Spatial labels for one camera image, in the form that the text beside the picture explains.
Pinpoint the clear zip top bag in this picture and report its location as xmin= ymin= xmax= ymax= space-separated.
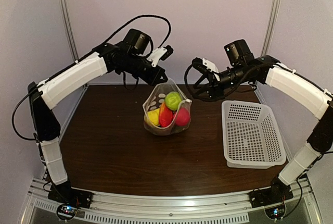
xmin=143 ymin=79 xmax=192 ymax=136

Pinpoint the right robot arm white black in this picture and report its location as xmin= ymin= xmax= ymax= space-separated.
xmin=187 ymin=39 xmax=332 ymax=203

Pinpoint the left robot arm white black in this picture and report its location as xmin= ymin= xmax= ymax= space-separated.
xmin=28 ymin=29 xmax=173 ymax=198

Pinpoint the green fake apple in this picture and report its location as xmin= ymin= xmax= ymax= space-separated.
xmin=164 ymin=91 xmax=182 ymax=111

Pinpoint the pink fake peach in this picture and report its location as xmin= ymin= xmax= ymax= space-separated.
xmin=173 ymin=108 xmax=190 ymax=127

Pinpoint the red fake apple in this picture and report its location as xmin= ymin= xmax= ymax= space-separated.
xmin=159 ymin=102 xmax=173 ymax=128

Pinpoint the yellow fake lemon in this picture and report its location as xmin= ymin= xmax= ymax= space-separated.
xmin=147 ymin=108 xmax=160 ymax=127

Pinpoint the white perforated plastic basket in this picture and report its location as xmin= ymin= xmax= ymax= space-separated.
xmin=221 ymin=100 xmax=286 ymax=169

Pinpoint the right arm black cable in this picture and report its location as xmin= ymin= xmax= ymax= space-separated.
xmin=184 ymin=61 xmax=235 ymax=102

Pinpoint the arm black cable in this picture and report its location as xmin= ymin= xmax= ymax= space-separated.
xmin=10 ymin=14 xmax=172 ymax=141
xmin=184 ymin=61 xmax=235 ymax=102

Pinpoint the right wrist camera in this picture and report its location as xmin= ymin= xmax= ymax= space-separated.
xmin=191 ymin=57 xmax=219 ymax=75

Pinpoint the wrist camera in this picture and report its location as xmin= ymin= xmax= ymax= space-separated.
xmin=146 ymin=45 xmax=174 ymax=68
xmin=191 ymin=57 xmax=219 ymax=75

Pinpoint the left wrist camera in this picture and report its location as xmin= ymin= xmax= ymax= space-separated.
xmin=146 ymin=45 xmax=174 ymax=68

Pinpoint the aluminium front rail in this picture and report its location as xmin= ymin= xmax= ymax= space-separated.
xmin=18 ymin=178 xmax=323 ymax=223

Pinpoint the right aluminium frame post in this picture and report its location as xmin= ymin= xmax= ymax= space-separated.
xmin=261 ymin=0 xmax=281 ymax=56

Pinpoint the aluminium frame post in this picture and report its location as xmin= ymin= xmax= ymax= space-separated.
xmin=261 ymin=0 xmax=281 ymax=56
xmin=59 ymin=0 xmax=79 ymax=62

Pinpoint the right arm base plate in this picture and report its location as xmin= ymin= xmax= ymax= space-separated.
xmin=248 ymin=185 xmax=293 ymax=208

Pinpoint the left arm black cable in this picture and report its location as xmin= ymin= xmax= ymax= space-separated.
xmin=10 ymin=14 xmax=172 ymax=141

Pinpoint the left aluminium frame post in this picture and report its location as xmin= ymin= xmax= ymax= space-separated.
xmin=59 ymin=0 xmax=79 ymax=62

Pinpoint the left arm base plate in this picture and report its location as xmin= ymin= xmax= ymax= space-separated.
xmin=48 ymin=186 xmax=93 ymax=208

